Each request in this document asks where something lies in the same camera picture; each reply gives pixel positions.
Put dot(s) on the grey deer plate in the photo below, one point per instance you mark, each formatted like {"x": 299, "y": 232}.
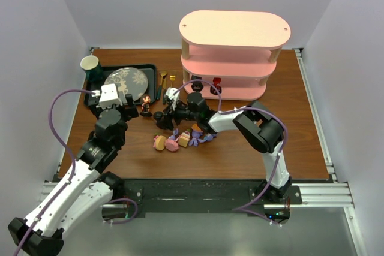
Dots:
{"x": 129, "y": 80}

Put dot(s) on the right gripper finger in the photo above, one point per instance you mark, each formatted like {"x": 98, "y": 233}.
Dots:
{"x": 169, "y": 123}
{"x": 171, "y": 109}

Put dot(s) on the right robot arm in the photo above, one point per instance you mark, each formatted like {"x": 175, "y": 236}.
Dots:
{"x": 264, "y": 132}

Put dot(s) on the red head figurine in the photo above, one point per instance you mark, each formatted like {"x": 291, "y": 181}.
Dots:
{"x": 216, "y": 88}

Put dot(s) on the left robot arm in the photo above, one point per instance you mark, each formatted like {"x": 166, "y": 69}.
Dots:
{"x": 85, "y": 187}

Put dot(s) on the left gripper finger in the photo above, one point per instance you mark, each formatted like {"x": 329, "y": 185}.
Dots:
{"x": 94, "y": 109}
{"x": 130, "y": 108}

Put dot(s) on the aluminium frame rail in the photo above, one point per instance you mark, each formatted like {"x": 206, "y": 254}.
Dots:
{"x": 334, "y": 195}

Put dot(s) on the gold knife green handle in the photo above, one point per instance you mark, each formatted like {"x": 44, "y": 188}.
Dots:
{"x": 164, "y": 96}

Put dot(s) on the purple octopus orange hat toy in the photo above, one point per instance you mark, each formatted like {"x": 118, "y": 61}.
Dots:
{"x": 196, "y": 136}

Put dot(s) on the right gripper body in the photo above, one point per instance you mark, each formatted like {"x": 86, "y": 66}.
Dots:
{"x": 171, "y": 115}

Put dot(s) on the black helmet figurine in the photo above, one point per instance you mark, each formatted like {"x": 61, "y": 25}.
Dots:
{"x": 197, "y": 86}

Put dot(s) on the strawberry cake toy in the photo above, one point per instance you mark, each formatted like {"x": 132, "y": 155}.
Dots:
{"x": 184, "y": 138}

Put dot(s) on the black rectangular tray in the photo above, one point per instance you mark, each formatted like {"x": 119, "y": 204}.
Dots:
{"x": 150, "y": 71}

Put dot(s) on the pink three-tier shelf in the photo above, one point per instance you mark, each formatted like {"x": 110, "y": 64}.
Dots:
{"x": 240, "y": 47}

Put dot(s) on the gold fork green handle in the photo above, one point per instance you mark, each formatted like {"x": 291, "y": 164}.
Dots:
{"x": 172, "y": 78}

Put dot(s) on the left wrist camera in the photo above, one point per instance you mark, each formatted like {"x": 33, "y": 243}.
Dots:
{"x": 107, "y": 96}

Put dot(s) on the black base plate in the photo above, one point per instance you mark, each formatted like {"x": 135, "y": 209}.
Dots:
{"x": 143, "y": 196}

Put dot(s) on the black-haired ninja figurine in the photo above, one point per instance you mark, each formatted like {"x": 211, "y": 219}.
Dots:
{"x": 159, "y": 119}

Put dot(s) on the pink donut toy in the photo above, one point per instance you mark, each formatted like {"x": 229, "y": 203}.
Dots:
{"x": 159, "y": 142}

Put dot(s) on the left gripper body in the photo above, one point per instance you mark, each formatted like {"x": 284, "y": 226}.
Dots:
{"x": 127, "y": 111}

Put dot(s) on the dark green cup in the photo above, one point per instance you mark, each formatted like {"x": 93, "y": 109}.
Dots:
{"x": 92, "y": 68}

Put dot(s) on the brown-haired red figurine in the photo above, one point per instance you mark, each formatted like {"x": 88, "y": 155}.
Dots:
{"x": 145, "y": 106}

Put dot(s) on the purple bear toy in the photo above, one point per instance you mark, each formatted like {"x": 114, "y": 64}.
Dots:
{"x": 208, "y": 137}

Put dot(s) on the gold spoon green handle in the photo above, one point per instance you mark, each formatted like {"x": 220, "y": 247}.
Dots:
{"x": 163, "y": 75}

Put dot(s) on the pink bunny toy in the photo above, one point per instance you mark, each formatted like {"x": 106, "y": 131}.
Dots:
{"x": 171, "y": 144}

